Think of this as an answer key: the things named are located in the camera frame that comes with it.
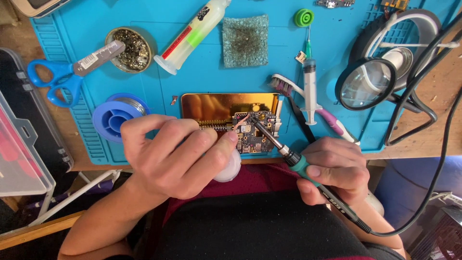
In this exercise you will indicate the black magnifying glass with stand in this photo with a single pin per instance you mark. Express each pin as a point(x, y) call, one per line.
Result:
point(364, 83)

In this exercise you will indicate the small clear needle syringe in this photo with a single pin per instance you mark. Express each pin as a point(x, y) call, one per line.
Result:
point(309, 90)

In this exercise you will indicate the copper desoldering braid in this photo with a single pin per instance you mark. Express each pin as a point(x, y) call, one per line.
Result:
point(241, 121)

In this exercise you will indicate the green black soldering iron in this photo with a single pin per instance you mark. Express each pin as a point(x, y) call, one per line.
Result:
point(294, 159)

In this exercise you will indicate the small steel dish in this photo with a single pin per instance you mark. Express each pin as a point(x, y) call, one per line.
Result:
point(402, 59)

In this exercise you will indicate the blue plastic barrel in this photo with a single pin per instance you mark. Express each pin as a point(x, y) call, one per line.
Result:
point(408, 187)

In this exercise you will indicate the gold metal board holder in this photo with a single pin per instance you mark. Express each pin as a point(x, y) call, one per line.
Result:
point(209, 106)

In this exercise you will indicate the person's dark red shirt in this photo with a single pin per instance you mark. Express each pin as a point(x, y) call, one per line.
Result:
point(252, 180)

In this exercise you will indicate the small metal card slot part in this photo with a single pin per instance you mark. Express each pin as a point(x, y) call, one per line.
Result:
point(301, 57)

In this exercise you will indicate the dark mesh box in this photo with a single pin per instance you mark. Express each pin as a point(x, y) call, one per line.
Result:
point(444, 234)

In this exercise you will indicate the person's left hand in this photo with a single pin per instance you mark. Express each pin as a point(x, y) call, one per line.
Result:
point(162, 162)

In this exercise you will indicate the clear plastic organiser case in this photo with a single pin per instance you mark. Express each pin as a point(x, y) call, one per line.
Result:
point(21, 162)

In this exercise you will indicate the blue silicone work mat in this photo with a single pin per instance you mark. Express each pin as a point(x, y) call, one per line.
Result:
point(216, 79)

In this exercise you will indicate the small grey circuit board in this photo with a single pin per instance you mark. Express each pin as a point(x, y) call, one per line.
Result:
point(335, 3)

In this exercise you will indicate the brass wool tip cleaner tin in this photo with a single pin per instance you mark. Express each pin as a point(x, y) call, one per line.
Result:
point(139, 54)

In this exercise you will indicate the dark phone circuit board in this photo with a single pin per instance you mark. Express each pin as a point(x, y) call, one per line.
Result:
point(252, 139)

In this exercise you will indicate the person's right hand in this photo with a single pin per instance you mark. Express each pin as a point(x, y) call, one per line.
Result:
point(343, 169)

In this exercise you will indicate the large white flux syringe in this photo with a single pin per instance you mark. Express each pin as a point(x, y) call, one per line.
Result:
point(187, 36)

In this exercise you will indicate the black tool case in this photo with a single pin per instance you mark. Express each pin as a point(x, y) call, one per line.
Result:
point(36, 108)

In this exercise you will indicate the white metal rack frame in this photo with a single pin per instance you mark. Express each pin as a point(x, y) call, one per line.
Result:
point(72, 196)

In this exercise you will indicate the person's black lap cloth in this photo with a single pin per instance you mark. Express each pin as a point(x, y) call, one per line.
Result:
point(252, 227)

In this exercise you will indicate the green cleaning sponge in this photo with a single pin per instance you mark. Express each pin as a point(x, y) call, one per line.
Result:
point(245, 41)

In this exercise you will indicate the black tweezers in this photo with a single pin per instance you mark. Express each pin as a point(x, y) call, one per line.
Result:
point(299, 121)

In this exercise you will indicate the white purple toothbrush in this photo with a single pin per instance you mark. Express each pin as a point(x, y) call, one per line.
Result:
point(335, 122)

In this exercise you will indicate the wooden bench plank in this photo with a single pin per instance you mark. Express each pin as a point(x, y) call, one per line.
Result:
point(36, 227)

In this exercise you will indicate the large grey tape roll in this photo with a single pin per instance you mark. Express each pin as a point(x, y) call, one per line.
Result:
point(429, 29)

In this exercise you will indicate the yellow flex component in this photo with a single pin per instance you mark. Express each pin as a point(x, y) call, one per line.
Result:
point(395, 3)

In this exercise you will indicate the small copper braid scrap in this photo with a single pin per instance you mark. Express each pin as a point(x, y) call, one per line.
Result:
point(174, 100)

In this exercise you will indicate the white round braid spool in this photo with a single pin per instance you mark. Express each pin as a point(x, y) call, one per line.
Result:
point(229, 169)

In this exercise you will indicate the silver phone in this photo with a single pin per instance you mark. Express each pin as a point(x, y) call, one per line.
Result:
point(36, 7)

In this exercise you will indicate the green round plastic cap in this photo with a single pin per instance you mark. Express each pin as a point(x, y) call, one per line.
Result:
point(303, 18)

